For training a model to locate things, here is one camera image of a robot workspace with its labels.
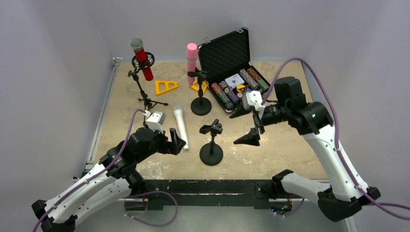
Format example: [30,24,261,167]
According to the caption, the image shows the white toy microphone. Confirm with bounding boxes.
[173,105,190,151]

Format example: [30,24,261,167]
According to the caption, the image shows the black clip stand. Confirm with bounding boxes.
[199,119,223,166]
[188,68,212,116]

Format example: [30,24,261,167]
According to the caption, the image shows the black tripod shock-mount stand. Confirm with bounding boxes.
[127,52,169,111]

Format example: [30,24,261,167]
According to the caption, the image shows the pink toy microphone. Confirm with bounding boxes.
[186,43,198,72]

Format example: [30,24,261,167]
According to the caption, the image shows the red glitter microphone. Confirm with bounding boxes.
[130,36,154,81]

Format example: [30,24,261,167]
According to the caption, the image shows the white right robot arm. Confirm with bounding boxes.
[231,77,381,222]

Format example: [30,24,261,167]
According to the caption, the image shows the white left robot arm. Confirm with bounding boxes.
[31,127,186,232]

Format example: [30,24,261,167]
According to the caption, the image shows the purple poker chip stack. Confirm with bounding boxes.
[226,90,239,104]

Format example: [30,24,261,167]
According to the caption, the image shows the green poker chip stack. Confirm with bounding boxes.
[218,92,234,110]

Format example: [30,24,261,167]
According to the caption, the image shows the yellow dealer button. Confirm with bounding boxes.
[236,85,247,93]

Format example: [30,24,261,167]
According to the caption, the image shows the white playing card box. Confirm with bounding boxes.
[224,73,245,88]

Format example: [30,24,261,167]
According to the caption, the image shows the orange black chip stack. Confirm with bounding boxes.
[247,67,261,82]

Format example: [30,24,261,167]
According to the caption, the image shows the red poker chip stack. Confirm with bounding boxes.
[211,83,224,96]

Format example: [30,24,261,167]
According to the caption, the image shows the black poker chip case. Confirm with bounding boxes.
[198,28,270,114]

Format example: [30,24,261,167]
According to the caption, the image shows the yellow triangle block right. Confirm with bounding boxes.
[190,80,209,95]

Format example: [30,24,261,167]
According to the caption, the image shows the yellow triangle block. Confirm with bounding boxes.
[190,80,209,95]
[155,80,179,96]

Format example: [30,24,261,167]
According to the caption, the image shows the yellow triangle block left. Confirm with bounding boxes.
[155,80,179,96]

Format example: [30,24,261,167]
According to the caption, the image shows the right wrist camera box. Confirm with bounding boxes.
[242,90,265,118]

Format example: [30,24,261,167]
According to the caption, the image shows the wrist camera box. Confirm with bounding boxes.
[144,110,166,133]
[242,90,265,118]

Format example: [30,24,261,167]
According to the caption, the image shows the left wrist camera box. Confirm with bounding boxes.
[144,110,166,133]

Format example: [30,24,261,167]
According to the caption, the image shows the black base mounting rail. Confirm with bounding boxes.
[113,178,303,211]

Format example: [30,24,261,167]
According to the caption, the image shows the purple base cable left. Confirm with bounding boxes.
[124,191,179,228]

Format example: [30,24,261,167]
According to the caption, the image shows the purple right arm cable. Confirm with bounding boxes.
[261,58,410,221]

